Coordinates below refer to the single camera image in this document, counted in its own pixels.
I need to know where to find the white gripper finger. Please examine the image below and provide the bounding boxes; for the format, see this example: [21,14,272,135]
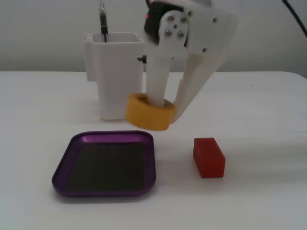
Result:
[145,11,191,106]
[170,53,223,124]

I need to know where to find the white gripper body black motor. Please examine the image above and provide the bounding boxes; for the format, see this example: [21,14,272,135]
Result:
[143,0,240,63]

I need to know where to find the purple metal tray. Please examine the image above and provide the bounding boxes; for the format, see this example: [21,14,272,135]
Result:
[51,130,157,198]

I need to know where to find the yellow tape roll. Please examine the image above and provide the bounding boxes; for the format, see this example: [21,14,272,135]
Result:
[124,92,177,132]

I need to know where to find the red rectangular block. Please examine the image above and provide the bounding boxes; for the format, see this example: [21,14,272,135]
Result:
[193,137,226,179]

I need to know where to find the black cable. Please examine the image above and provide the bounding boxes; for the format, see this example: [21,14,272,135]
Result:
[282,0,307,38]

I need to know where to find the white plastic box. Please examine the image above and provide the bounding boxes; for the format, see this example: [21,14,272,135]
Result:
[83,32,148,121]

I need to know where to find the black pen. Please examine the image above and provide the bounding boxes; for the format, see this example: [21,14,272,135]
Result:
[99,0,110,43]

